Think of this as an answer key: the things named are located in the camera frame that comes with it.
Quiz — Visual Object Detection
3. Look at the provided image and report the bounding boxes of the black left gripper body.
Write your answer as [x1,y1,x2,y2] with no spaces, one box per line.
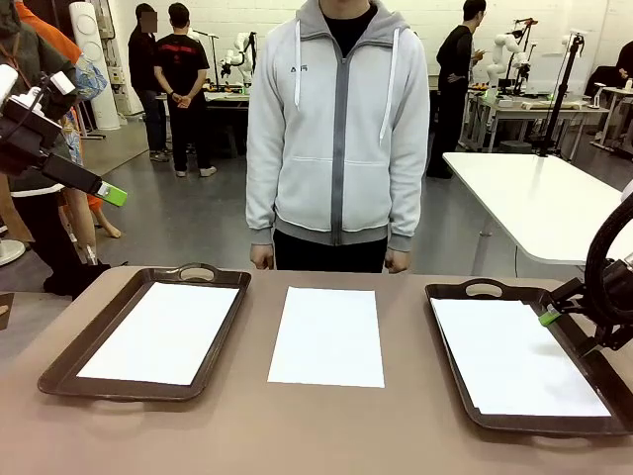
[0,111,75,185]

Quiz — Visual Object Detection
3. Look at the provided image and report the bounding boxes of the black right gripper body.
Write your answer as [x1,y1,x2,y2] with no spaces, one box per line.
[605,256,633,328]

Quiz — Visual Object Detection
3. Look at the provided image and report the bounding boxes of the grey-sleeved left forearm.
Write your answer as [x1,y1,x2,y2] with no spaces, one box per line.
[387,142,430,253]

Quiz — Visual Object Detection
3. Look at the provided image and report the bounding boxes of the grey-sleeved right forearm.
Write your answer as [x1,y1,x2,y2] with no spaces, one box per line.
[245,142,277,247]

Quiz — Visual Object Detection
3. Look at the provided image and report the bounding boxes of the person's right hand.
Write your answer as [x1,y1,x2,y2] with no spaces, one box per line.
[250,244,275,271]

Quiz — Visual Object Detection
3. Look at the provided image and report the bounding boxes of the person's left hand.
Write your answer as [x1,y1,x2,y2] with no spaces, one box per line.
[384,245,412,274]

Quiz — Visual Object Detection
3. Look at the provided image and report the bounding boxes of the bare mannequin leg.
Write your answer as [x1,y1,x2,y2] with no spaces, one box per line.
[58,190,124,248]

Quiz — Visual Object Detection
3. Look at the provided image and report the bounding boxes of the white wrist-mounted box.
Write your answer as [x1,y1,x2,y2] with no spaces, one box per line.
[48,71,76,98]

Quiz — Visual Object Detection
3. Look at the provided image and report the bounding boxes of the blue patterned cloth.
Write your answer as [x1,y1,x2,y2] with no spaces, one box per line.
[62,51,109,167]

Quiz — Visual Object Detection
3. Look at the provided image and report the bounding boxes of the white tower air conditioner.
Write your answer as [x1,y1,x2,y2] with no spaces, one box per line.
[67,0,122,132]

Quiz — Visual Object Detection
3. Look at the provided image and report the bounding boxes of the large white table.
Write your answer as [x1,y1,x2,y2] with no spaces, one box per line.
[442,150,633,278]

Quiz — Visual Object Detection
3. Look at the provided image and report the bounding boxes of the white round fan base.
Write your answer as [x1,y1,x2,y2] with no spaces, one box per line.
[0,239,27,267]

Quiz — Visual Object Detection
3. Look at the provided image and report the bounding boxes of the person in black top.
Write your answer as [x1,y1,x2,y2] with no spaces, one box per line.
[128,3,170,163]

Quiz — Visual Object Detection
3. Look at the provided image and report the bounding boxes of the grey workbench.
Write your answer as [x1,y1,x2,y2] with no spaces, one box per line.
[202,91,251,157]

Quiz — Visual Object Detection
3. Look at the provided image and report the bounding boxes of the man in red-print black t-shirt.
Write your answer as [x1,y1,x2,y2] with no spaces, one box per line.
[154,2,219,178]

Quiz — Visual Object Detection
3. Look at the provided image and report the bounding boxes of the brown cardboard piece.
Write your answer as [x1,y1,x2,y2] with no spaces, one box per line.
[0,291,16,332]

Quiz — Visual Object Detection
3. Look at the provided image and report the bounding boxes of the white desk grey legs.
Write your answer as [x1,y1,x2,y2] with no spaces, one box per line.
[464,88,612,152]

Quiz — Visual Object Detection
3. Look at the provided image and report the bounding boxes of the black tripod pole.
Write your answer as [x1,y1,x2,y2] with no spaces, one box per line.
[536,33,586,159]

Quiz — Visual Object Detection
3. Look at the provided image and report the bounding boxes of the grey white zip hoodie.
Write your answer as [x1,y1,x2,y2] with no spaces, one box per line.
[245,0,430,253]

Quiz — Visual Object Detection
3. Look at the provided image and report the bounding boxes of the black trousers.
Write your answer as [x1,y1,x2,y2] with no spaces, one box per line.
[273,228,390,274]

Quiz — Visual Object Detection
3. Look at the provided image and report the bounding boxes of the person in black long sleeves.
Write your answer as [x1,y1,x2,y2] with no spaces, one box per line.
[425,0,489,180]

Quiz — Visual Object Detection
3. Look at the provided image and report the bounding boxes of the black corrugated cable hose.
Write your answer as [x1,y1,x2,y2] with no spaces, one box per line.
[585,195,633,323]

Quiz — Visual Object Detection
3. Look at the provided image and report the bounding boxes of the brown plastic handled tray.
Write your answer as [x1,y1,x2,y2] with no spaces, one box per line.
[38,262,252,403]
[424,278,633,437]

